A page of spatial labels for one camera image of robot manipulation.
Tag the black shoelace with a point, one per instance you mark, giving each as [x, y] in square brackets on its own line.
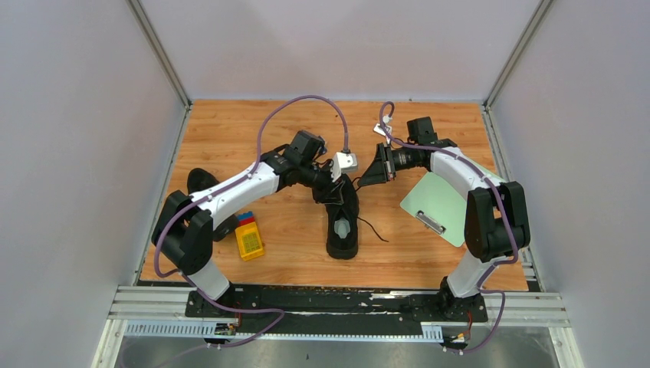
[382, 239]

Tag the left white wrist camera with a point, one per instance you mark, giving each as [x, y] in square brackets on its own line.
[343, 163]

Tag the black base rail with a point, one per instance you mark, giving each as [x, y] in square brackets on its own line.
[348, 310]

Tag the yellow toy block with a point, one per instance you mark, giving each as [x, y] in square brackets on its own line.
[248, 237]

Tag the green clipboard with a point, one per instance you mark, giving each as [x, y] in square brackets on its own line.
[440, 196]

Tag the white cable duct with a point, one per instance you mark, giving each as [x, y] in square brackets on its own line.
[427, 333]

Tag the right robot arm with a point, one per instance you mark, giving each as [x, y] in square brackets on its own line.
[496, 223]

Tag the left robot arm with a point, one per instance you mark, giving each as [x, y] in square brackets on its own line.
[185, 227]

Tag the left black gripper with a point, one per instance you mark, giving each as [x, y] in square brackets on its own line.
[330, 193]

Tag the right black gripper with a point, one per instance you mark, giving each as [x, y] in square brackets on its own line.
[379, 172]

